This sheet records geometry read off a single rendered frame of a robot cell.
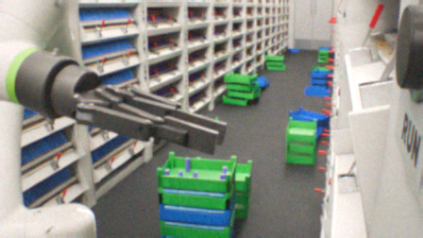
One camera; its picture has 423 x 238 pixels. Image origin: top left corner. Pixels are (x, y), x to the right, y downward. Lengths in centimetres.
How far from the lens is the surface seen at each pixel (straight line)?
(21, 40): 62
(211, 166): 171
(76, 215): 93
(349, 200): 60
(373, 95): 30
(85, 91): 54
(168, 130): 46
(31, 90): 55
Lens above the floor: 103
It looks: 17 degrees down
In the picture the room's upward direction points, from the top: straight up
